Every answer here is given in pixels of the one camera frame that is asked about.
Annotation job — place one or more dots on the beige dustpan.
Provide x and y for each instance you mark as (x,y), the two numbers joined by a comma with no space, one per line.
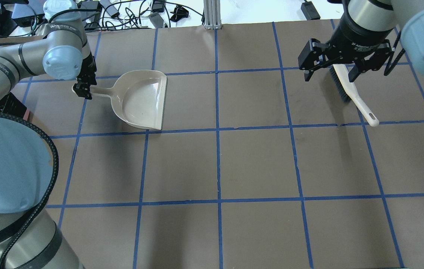
(137,97)

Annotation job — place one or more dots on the aluminium frame post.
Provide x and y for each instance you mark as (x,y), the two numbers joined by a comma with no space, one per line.
(212,16)

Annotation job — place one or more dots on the bin with black liner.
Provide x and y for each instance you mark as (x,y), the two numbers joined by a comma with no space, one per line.
(11,105)

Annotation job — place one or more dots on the black power adapter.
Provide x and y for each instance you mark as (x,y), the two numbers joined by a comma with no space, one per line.
(24,14)

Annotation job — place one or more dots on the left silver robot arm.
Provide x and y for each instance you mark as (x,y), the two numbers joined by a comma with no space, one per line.
(29,160)

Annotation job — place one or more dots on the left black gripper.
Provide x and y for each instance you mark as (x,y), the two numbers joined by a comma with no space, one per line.
(89,68)

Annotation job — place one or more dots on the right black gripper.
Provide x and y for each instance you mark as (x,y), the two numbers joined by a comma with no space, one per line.
(357,35)

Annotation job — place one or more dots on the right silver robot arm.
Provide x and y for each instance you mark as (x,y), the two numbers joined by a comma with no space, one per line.
(381,15)

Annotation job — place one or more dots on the beige hand brush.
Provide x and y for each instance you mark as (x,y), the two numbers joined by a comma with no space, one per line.
(348,92)

